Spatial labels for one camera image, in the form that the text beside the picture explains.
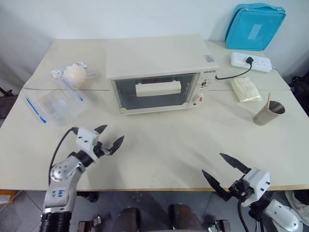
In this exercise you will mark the clear zip bag blue strips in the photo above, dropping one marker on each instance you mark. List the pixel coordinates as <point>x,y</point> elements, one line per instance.
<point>60,104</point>

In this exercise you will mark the white power strip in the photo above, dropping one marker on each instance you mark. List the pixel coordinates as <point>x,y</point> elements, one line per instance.
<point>262,63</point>

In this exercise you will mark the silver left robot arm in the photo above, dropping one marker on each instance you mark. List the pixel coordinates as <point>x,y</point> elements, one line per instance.
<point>63,174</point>

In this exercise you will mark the small white oven dial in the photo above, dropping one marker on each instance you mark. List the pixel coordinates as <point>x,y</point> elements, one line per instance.
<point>204,83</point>

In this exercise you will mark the small sticker on oven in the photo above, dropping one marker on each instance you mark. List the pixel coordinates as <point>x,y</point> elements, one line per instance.
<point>209,58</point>

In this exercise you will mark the metal clamp part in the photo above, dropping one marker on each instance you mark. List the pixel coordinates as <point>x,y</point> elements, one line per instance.
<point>218,226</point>
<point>90,223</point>

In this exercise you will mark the cream toaster oven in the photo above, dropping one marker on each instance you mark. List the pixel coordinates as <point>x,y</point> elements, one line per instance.
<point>154,55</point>

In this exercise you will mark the small white label packet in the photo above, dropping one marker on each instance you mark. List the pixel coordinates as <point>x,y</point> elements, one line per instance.
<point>81,64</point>
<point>56,72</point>

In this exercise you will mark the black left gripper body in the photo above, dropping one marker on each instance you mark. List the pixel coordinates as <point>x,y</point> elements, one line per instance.
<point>98,149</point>

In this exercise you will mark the black object beside table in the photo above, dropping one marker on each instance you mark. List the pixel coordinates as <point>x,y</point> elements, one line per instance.
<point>300,88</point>

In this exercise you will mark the cream mesh bath sponge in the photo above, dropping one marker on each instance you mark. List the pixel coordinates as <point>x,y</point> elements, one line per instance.
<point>74,75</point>

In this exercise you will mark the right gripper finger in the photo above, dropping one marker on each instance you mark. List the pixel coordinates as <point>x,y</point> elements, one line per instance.
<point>214,183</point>
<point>235,163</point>

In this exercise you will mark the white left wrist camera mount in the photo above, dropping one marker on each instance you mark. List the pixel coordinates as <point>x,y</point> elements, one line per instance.
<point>87,140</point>

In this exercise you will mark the blue fabric bag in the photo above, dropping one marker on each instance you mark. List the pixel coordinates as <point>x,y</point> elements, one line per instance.
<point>253,24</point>

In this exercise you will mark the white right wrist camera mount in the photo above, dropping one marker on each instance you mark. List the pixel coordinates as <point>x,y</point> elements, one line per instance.
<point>258,183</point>

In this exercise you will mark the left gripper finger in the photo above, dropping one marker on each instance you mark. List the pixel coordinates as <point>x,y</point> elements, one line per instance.
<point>101,129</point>
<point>117,144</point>

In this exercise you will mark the wooden stick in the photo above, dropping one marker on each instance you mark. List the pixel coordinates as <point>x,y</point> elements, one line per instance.
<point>268,99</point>

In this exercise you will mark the cream packet in clear wrap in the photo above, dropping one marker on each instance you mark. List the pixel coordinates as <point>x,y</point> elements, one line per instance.
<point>246,90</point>

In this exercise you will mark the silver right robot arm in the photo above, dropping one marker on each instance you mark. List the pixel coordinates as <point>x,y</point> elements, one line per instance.
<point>285,215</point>

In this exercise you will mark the white red oven knob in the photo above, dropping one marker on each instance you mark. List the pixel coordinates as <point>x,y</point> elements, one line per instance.
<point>198,97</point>

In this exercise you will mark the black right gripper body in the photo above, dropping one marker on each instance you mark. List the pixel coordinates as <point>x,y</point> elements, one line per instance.
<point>239,190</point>

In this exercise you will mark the black table bracket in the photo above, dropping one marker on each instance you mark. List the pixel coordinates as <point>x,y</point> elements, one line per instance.
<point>89,196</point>

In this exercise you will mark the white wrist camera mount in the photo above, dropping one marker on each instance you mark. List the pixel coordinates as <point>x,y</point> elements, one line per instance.
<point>87,140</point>
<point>258,183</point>

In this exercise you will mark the white bag on floor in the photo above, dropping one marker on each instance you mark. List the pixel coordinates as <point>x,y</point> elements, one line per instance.
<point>298,199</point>

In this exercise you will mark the dark object beside table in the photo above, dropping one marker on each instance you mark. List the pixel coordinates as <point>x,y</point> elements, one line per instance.
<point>5,93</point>

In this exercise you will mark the metal cup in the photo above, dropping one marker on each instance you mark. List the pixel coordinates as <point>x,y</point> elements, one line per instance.
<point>266,114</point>

